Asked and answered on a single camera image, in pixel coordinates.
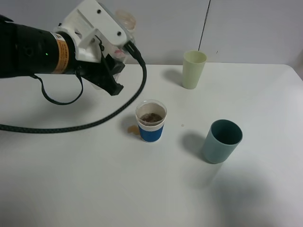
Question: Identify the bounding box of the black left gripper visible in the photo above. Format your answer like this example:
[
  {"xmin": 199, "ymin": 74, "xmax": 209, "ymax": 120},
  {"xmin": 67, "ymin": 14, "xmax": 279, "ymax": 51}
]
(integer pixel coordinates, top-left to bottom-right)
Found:
[{"xmin": 71, "ymin": 54, "xmax": 124, "ymax": 96}]

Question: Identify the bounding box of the clear bottle with brown drink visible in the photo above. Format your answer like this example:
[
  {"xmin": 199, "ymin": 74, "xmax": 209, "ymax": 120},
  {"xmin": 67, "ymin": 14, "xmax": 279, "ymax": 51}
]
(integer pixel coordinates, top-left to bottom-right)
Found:
[{"xmin": 90, "ymin": 7, "xmax": 136, "ymax": 90}]

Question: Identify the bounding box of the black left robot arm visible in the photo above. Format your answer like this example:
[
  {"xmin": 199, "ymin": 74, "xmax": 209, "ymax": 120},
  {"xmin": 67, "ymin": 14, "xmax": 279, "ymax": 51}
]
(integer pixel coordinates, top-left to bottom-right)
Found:
[{"xmin": 0, "ymin": 16, "xmax": 125, "ymax": 96}]

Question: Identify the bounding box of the blue sleeved paper cup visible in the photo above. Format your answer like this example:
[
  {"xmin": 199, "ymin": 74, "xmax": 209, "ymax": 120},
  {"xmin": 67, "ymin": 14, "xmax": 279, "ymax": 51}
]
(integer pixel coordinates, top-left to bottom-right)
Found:
[{"xmin": 135, "ymin": 99, "xmax": 167, "ymax": 142}]

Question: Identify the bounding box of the brown drink spill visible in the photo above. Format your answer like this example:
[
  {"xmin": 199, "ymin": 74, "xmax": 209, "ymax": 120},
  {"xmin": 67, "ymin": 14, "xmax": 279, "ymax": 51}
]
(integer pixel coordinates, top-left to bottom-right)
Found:
[{"xmin": 127, "ymin": 125, "xmax": 140, "ymax": 135}]

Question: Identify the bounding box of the pale green plastic cup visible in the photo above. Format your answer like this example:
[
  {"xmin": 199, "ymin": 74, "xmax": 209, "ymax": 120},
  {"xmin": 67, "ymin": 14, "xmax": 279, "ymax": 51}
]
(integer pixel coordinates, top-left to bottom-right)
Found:
[{"xmin": 182, "ymin": 51, "xmax": 207, "ymax": 89}]

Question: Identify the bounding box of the teal plastic cup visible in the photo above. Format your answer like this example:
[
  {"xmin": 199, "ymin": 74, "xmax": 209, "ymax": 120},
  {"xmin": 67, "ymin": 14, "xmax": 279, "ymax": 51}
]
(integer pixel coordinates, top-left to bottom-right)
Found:
[{"xmin": 202, "ymin": 119, "xmax": 243, "ymax": 164}]

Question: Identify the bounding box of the black braided camera cable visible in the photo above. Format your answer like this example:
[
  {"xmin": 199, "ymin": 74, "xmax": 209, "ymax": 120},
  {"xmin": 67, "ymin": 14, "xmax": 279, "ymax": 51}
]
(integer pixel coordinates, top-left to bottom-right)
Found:
[{"xmin": 0, "ymin": 42, "xmax": 147, "ymax": 134}]

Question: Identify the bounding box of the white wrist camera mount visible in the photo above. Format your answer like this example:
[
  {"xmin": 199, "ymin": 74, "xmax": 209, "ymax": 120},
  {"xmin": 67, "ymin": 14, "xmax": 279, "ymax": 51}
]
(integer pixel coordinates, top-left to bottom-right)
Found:
[{"xmin": 54, "ymin": 0, "xmax": 136, "ymax": 63}]

